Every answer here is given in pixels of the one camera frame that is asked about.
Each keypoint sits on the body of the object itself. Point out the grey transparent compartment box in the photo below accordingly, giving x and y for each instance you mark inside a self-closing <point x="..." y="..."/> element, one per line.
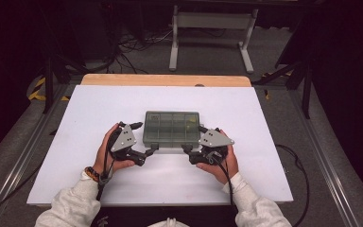
<point x="170" y="129"/>

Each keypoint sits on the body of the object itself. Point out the white table board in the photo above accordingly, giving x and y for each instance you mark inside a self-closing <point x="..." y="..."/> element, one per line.
<point x="91" y="104"/>

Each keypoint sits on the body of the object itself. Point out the person's torso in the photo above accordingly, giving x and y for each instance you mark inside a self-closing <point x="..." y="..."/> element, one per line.
<point x="168" y="223"/>

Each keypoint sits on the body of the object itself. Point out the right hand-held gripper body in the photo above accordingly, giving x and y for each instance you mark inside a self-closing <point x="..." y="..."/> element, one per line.
<point x="216" y="138"/>

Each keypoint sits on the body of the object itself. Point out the yellow black floor tape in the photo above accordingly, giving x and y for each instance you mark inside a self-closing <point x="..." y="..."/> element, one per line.
<point x="34" y="94"/>

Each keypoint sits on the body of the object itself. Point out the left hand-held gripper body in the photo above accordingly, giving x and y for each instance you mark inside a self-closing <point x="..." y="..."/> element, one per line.
<point x="124" y="138"/>

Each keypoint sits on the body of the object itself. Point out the person's right hand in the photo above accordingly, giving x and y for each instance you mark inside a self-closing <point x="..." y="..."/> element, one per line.
<point x="228" y="168"/>

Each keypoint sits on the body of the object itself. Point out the black metal stand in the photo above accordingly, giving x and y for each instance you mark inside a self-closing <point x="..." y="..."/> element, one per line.
<point x="307" y="94"/>
<point x="48" y="91"/>

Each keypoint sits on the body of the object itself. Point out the person's left hand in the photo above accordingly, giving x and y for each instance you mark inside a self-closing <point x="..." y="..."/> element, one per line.
<point x="102" y="157"/>

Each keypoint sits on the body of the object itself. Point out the yellow foam earplugs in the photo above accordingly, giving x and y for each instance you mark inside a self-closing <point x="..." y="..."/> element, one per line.
<point x="190" y="121"/>

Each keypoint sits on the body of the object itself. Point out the white metal stand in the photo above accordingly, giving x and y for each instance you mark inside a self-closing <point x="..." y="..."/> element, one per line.
<point x="214" y="20"/>

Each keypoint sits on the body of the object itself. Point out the aluminium floor rail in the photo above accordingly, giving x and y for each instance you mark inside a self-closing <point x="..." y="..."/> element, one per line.
<point x="321" y="157"/>
<point x="25" y="148"/>

